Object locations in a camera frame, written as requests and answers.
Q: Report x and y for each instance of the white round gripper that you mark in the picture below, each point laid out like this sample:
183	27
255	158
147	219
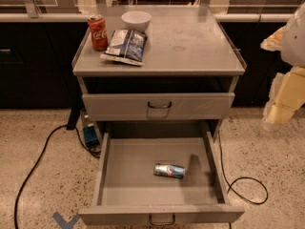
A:
294	47

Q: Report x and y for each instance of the silver blue redbull can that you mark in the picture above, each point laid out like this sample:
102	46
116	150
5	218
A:
168	170

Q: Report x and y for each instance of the grey drawer cabinet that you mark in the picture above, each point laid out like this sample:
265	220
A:
186	52

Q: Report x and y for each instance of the open grey middle drawer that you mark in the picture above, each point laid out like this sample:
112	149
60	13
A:
128	193

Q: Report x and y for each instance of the grey top drawer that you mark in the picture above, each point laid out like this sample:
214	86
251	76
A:
112	107

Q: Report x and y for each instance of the red coca-cola can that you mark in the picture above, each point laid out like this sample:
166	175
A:
99	38

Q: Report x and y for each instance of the dark counter cabinets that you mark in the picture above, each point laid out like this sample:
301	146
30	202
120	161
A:
35	63

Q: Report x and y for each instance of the white bowl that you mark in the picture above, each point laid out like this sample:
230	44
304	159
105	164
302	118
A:
136	20

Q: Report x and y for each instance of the blue white chip bag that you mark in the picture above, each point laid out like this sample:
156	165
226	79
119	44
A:
126	46

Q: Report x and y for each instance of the blue power adapter box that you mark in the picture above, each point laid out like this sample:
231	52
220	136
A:
90	137

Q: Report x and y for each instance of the blue tape floor mark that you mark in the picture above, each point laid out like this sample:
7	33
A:
63	224

